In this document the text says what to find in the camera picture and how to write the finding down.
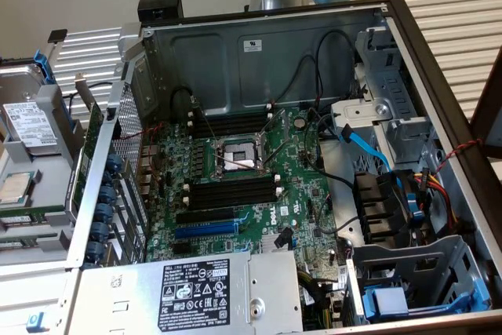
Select blue expansion slot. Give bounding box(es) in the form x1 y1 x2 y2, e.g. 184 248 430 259
174 220 239 239

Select silver chipset heat sink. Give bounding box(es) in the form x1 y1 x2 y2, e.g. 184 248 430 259
259 234 296 254

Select silver metal disk bay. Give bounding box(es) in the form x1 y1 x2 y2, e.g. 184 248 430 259
330 24 436 166

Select grey disk bay cage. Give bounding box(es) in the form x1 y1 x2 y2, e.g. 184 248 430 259
344 234 493 326

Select thin red wire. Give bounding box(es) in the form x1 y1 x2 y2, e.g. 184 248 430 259
118 122 165 140

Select metal locking lever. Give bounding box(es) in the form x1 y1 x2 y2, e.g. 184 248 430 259
263 141 294 166
194 100 221 146

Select red black twisted wire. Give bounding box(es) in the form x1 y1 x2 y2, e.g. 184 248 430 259
433 137 486 174

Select green motherboard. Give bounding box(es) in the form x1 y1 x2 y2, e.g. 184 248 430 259
140 105 350 269

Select black clamp block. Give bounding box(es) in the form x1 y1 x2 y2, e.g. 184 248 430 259
46 27 69 44

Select CPU socket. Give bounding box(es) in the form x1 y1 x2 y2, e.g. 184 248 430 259
209 130 274 179

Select green graphics card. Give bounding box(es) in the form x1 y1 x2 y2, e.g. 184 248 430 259
64 71 106 220

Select yellow red power wires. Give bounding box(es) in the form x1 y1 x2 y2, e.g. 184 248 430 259
415 168 460 236

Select blue disk caddy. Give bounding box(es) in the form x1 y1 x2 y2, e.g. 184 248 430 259
359 278 493 322

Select thin black wire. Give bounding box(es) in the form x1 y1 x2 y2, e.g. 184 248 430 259
62 81 115 113
169 86 197 116
274 55 322 105
315 28 358 111
313 193 356 236

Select long black expansion slot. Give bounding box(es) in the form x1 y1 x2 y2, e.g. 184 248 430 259
175 208 236 225

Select silver hard disk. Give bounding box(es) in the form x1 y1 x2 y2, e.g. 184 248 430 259
0 63 60 151

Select black box device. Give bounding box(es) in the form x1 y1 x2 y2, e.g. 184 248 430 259
136 0 185 25

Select silver power supply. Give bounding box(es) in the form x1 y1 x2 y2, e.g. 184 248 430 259
74 250 304 335

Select open PC case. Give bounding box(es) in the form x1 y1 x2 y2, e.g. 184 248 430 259
64 0 502 335

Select silver CPU chip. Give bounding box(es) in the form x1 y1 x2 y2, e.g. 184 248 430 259
0 172 35 206

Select metal socket cover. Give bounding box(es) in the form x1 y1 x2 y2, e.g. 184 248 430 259
256 107 293 146

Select thick black wire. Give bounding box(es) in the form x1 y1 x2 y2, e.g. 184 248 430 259
304 109 357 191

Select blue SATA wire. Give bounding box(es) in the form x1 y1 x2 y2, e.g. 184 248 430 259
340 123 405 191

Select blue release button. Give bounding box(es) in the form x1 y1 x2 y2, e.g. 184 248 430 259
25 311 45 333

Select blue hard disk frame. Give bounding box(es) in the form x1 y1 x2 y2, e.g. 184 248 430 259
33 49 78 134

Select grey parts rack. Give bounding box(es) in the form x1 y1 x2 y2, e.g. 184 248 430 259
0 83 85 268

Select blue card retention clip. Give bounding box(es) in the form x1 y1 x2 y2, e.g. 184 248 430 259
97 184 118 206
95 203 114 224
104 153 125 174
90 221 111 242
85 240 106 261

